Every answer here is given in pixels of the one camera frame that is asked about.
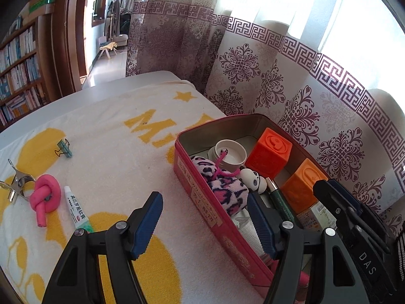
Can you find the leopard print plush toy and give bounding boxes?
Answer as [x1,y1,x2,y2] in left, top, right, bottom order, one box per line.
[190,150,250,217]

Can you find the white ointment tube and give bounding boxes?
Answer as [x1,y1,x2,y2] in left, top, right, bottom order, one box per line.
[64,186,94,232]

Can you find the white panda toy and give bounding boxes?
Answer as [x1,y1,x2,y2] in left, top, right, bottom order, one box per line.
[238,168,268,194]

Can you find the silver metal bulldog clip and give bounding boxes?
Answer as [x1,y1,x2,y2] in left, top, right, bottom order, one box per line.
[0,159,36,202]

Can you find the brown wooden door frame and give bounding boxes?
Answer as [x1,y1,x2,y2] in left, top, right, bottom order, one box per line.
[51,0,95,99]

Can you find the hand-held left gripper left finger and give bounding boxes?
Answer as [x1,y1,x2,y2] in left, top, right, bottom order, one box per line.
[41,191,164,304]

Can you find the striped black elastic strap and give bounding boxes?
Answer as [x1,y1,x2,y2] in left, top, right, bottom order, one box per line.
[394,230,405,295]

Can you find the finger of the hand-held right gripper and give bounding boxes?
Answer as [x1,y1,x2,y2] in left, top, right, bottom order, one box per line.
[329,179,390,242]
[313,179,359,229]

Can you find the pale green medicine box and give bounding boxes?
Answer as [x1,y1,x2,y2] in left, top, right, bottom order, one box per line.
[296,202,337,230]

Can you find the cream towel with yellow print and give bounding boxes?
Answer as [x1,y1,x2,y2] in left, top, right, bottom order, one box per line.
[0,81,276,304]

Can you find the red rubber cube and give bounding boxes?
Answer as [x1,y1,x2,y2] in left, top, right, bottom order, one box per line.
[245,127,293,178]

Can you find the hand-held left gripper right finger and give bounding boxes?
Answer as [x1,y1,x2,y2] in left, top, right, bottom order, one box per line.
[247,193,371,304]

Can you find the green gift box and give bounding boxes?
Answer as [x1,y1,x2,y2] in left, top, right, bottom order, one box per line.
[29,0,56,11]

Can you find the small white round cup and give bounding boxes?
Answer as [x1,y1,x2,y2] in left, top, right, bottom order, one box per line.
[207,139,248,169]

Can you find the red tin box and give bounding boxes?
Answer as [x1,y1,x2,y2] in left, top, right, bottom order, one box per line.
[173,113,331,299]

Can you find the dark green cosmetic tube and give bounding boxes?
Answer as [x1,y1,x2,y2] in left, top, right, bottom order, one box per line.
[265,177,296,224]

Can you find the wooden bookshelf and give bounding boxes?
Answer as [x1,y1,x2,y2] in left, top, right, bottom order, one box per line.
[0,16,55,127]

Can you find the pink knotted foam rope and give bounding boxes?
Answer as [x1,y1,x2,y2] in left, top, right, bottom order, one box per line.
[296,271,312,290]
[30,175,63,227]

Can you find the rows of books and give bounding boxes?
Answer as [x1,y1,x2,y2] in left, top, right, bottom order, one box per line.
[0,27,43,122]

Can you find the small wooden stool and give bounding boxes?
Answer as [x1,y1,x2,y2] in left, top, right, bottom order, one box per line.
[99,42,118,59]

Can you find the teal binder clip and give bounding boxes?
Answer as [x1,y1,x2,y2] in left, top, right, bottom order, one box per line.
[54,139,74,159]

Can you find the orange rubber cube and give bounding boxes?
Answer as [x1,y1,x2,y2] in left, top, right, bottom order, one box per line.
[280,159,330,214]

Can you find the wooden window frame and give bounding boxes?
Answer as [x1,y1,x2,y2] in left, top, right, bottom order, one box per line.
[91,0,110,28]

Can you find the purple patterned curtain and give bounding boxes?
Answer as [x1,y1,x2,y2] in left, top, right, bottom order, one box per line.
[202,0,405,238]
[125,0,228,118]

